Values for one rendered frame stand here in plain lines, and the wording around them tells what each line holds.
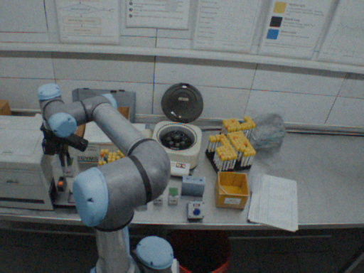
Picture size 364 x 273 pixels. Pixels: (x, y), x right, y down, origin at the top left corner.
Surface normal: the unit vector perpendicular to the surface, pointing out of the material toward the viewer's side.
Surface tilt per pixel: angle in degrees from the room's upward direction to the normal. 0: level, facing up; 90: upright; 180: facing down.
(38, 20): 90
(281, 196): 0
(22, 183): 90
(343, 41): 93
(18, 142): 0
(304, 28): 92
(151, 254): 8
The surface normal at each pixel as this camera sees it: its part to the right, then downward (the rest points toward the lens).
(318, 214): 0.09, -0.75
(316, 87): 0.03, 0.66
